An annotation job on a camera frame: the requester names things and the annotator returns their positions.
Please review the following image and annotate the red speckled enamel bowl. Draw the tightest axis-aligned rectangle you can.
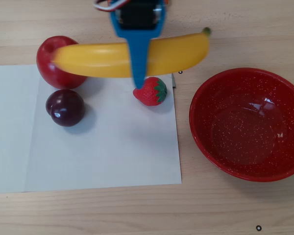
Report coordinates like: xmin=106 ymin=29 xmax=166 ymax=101
xmin=189 ymin=68 xmax=294 ymax=183

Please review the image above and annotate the red plastic apple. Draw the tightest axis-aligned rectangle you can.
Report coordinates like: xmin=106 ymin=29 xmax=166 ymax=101
xmin=36 ymin=35 xmax=88 ymax=90

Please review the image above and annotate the red plastic strawberry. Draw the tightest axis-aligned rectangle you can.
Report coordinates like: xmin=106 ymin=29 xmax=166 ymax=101
xmin=132 ymin=76 xmax=168 ymax=107

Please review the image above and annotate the dark purple plastic plum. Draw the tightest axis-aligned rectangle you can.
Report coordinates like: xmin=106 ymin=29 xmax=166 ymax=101
xmin=45 ymin=89 xmax=86 ymax=128

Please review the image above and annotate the white paper sheet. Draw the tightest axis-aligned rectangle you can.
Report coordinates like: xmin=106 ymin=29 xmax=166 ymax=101
xmin=0 ymin=64 xmax=41 ymax=194
xmin=24 ymin=64 xmax=183 ymax=193

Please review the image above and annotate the white red black servo cable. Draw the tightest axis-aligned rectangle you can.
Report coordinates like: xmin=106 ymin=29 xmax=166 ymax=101
xmin=93 ymin=0 xmax=129 ymax=13

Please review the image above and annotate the blue gripper with motor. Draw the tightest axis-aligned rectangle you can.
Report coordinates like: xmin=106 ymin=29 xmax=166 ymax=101
xmin=109 ymin=0 xmax=168 ymax=90

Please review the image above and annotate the yellow plastic banana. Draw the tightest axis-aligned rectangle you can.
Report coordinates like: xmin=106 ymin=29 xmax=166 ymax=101
xmin=50 ymin=27 xmax=212 ymax=79

